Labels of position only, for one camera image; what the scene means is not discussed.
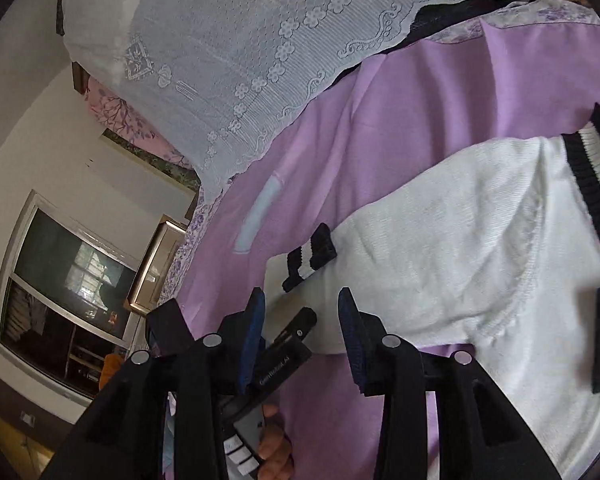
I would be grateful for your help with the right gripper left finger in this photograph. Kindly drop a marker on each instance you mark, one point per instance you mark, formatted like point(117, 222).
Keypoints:
point(121, 434)

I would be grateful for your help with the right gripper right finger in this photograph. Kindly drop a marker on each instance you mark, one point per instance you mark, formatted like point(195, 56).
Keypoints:
point(479, 432)

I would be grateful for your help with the white knit sweater black trim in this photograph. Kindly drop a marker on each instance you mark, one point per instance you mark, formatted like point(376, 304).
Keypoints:
point(498, 247)

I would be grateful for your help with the person's left hand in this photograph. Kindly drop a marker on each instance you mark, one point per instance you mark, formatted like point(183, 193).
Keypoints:
point(275, 448)

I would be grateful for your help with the orange garment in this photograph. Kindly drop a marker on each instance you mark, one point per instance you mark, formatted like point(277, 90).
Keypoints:
point(112, 364)

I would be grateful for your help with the sliding glass window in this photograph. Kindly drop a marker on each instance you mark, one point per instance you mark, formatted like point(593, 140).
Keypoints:
point(62, 291)

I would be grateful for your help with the gold framed headboard panel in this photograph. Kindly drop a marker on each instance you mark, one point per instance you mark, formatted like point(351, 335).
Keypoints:
point(150, 277)

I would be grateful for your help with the pink floral cloth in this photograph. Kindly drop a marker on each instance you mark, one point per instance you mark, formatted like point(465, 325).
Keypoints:
point(118, 116)

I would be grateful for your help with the white lace cover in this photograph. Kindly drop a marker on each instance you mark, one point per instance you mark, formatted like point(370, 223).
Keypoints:
point(219, 79)

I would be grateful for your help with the purple bed sheet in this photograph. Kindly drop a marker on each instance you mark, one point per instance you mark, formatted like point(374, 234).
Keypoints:
point(520, 72)

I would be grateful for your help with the white wall switch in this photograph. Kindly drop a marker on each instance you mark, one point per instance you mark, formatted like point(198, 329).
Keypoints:
point(28, 419)

